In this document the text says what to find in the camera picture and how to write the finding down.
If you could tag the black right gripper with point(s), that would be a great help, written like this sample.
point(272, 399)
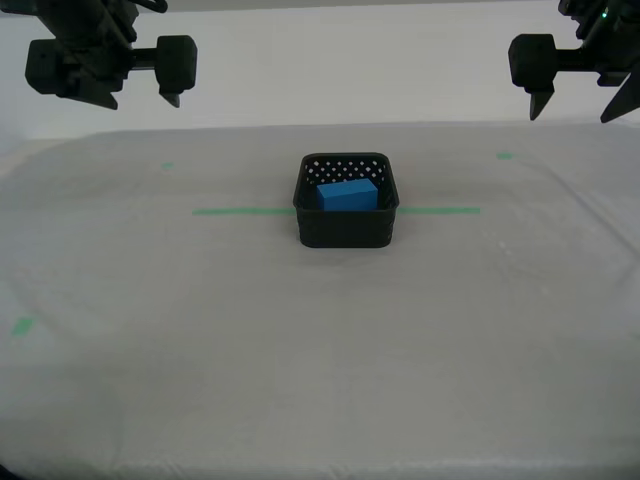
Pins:
point(610, 40)

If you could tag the blue rectangular block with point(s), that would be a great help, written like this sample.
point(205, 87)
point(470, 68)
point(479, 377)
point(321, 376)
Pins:
point(347, 196)

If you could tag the white tablecloth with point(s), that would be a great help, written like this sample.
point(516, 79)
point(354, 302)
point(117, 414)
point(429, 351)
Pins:
point(320, 350)

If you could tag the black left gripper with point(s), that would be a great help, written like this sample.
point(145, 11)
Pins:
point(95, 35)

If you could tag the black perforated plastic basket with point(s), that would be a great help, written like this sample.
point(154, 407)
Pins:
point(345, 230)

